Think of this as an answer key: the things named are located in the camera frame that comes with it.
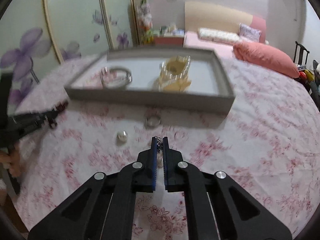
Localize single pearl earring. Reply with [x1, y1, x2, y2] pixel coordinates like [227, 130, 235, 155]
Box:
[117, 131, 128, 145]

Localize pink bead bracelet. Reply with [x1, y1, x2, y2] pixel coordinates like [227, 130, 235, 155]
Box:
[86, 67, 118, 87]

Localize silver chain pearl earrings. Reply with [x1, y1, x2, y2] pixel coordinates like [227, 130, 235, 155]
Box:
[155, 137, 163, 168]

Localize silver bangle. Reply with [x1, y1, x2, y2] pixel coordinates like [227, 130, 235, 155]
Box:
[99, 66, 132, 89]

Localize silver ring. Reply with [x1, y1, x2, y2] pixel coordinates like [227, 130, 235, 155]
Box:
[145, 114, 162, 129]

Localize person's left hand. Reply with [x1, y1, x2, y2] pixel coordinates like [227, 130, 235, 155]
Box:
[1, 141, 22, 178]

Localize pink floral bedsheet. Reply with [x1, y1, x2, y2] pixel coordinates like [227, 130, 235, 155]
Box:
[14, 59, 319, 236]

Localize floral sliding wardrobe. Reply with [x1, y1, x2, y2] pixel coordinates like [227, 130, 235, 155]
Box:
[1, 0, 136, 113]

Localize grey shallow cardboard tray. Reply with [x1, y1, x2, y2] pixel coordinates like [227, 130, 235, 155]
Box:
[65, 47, 235, 114]

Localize plush toy tower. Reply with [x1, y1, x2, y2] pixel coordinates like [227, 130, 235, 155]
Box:
[136, 0, 153, 44]

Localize pink nightstand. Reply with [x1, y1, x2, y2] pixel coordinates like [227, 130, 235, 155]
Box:
[153, 36, 184, 47]

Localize chair with blue clothes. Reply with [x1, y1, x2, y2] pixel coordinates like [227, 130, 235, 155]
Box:
[310, 60, 320, 96]

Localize folded coral pink duvet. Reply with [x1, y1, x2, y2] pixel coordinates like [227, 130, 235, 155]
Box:
[233, 41, 299, 79]

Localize white floral pillow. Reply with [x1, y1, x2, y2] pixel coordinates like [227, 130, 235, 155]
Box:
[198, 28, 241, 45]

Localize dark wooden chair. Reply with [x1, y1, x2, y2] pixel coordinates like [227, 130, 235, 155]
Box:
[293, 41, 310, 66]

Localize small lilac pillow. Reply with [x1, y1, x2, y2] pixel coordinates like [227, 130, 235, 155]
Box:
[239, 23, 261, 42]

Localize cream and pink headboard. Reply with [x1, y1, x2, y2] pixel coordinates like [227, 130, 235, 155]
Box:
[184, 1, 266, 43]

